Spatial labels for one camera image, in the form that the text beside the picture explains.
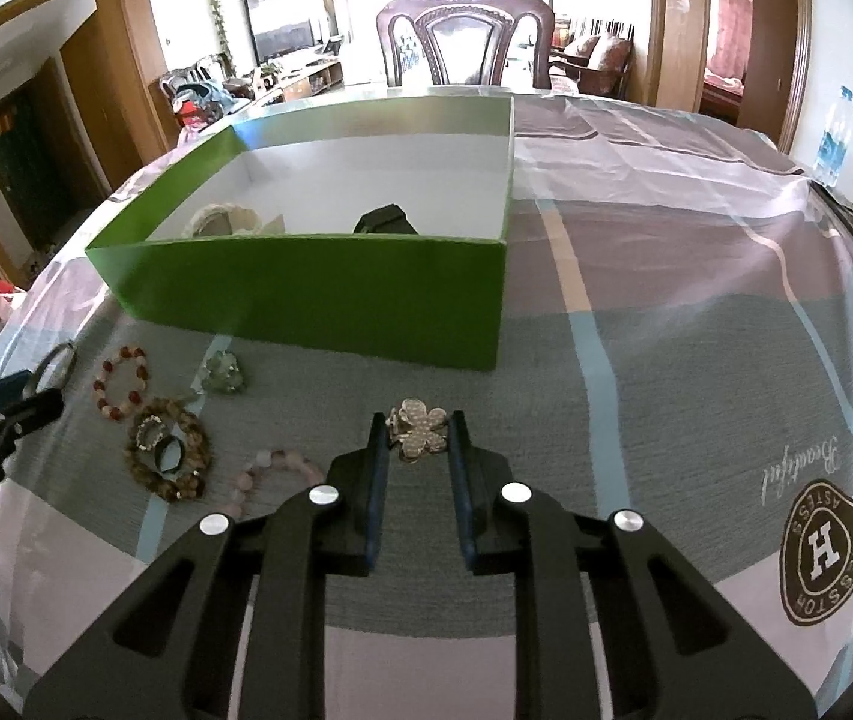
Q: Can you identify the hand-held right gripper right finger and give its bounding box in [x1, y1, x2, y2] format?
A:
[448, 411, 821, 720]

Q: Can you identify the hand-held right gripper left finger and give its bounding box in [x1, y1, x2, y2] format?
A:
[25, 411, 390, 720]

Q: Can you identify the dark thin bangle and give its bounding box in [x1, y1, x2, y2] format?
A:
[34, 341, 79, 395]

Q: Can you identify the silver flower hair clip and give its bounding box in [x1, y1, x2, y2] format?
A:
[385, 397, 448, 464]

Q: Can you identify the green cardboard box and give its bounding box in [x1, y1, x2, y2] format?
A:
[85, 95, 515, 372]

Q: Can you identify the dark wooden door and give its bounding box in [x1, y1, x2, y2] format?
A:
[0, 81, 61, 259]

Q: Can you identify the plaid tablecloth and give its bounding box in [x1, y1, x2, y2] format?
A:
[0, 86, 853, 720]

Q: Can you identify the black hair clip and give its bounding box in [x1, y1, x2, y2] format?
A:
[352, 203, 420, 236]

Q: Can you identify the hanging green vine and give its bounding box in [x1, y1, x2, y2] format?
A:
[199, 0, 237, 70]

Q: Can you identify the cushioned wooden armchair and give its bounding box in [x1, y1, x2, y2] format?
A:
[549, 33, 634, 99]

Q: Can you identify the carved wooden chair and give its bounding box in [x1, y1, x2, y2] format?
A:
[376, 0, 555, 92]

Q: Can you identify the television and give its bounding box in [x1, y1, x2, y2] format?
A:
[245, 0, 315, 62]

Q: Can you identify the plastic water bottle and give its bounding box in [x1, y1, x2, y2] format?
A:
[814, 85, 853, 189]

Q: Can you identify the red bead bracelet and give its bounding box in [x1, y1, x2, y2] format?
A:
[92, 346, 152, 422]

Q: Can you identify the pink bead bracelet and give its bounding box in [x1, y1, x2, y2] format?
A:
[229, 449, 327, 519]

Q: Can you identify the black ring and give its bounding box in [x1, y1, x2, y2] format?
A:
[151, 438, 188, 478]

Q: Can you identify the brown bead bracelet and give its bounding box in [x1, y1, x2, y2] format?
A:
[124, 398, 214, 504]

